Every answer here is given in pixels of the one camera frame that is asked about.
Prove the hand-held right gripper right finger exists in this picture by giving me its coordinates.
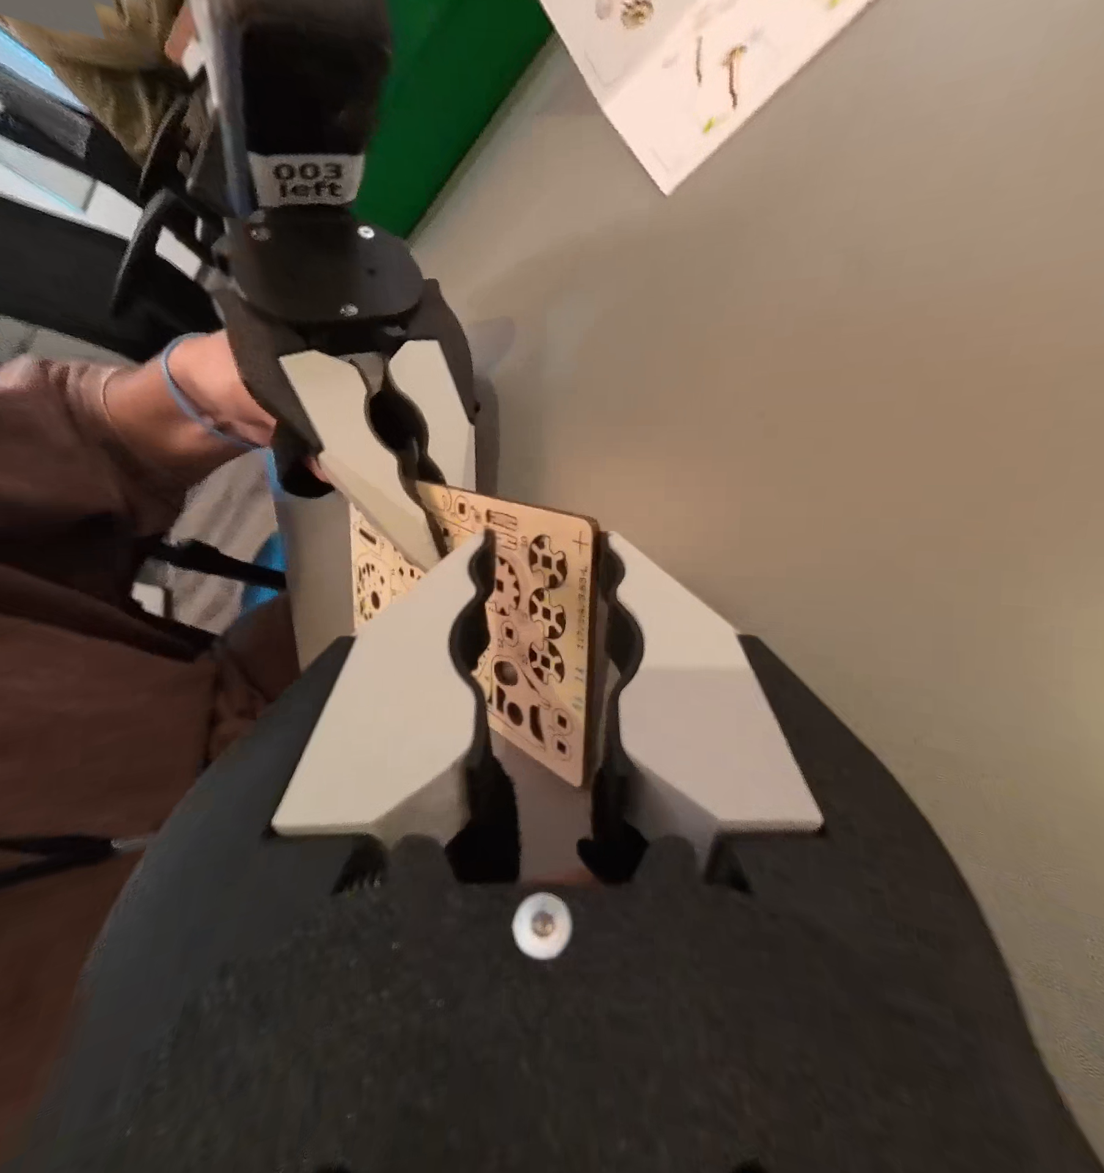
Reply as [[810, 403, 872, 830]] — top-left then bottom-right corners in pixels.
[[594, 530, 824, 842]]

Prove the laser-cut wooden model sheet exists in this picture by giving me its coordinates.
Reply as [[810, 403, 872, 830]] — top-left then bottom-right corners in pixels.
[[352, 482, 602, 789]]

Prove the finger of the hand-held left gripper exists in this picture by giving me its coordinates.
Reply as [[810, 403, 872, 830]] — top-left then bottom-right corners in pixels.
[[384, 337, 478, 493], [279, 350, 453, 568]]

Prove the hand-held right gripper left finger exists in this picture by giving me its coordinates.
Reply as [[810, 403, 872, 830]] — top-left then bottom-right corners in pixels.
[[274, 530, 503, 842]]

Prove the black metal floor stand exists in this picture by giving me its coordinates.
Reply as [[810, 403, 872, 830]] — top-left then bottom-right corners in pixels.
[[132, 541, 287, 593]]

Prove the blue wristband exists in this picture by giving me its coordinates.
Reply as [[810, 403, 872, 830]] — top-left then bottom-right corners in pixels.
[[161, 335, 262, 452]]

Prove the green plastic bin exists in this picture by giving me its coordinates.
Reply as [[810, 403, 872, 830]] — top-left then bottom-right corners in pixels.
[[366, 0, 551, 241]]

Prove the person's left hand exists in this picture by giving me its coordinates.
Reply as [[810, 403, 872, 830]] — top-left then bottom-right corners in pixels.
[[169, 328, 334, 491]]

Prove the white instruction paper sheet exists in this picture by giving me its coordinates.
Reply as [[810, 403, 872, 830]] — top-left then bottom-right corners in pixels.
[[544, 0, 878, 194]]

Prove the black office chair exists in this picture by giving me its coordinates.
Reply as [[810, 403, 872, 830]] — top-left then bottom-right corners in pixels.
[[0, 183, 151, 365]]

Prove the grey desk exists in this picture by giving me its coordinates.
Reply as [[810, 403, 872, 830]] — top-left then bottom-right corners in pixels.
[[275, 0, 1104, 1173]]

